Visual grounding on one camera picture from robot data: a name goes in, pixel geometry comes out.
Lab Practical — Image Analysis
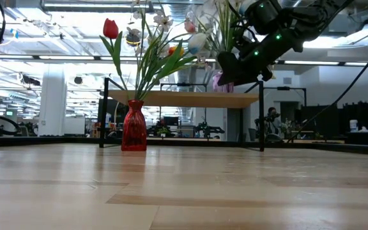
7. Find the wooden shelf with black legs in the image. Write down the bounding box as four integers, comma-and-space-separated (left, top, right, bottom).
98, 77, 266, 153

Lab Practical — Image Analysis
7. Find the purple ribbed glass vase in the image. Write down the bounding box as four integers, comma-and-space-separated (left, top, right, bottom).
211, 70, 235, 93

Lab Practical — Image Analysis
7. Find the white round column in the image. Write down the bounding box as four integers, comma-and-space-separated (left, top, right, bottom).
38, 72, 68, 137

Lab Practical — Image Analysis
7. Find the black partition screen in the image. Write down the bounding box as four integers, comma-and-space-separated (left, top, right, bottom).
342, 102, 368, 132

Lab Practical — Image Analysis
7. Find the person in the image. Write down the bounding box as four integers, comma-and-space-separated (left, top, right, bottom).
264, 107, 282, 142

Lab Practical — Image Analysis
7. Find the red glass vase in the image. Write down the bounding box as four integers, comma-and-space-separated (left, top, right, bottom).
121, 99, 148, 152

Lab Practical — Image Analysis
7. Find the black aluminium table frame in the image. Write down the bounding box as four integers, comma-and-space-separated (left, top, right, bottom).
0, 135, 368, 157

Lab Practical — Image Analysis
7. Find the black looped base cable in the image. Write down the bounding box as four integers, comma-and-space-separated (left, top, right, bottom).
0, 110, 22, 137

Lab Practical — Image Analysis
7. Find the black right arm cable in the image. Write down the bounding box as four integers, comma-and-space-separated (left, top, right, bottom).
286, 19, 368, 143

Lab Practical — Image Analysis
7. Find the white blossom artificial spray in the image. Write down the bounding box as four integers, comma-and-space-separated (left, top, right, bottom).
199, 0, 247, 63
125, 0, 208, 102

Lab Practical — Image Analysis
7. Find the pink artificial tulip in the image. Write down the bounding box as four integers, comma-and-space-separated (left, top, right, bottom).
184, 18, 197, 35

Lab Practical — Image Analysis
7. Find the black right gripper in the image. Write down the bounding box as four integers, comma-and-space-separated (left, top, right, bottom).
217, 30, 306, 87

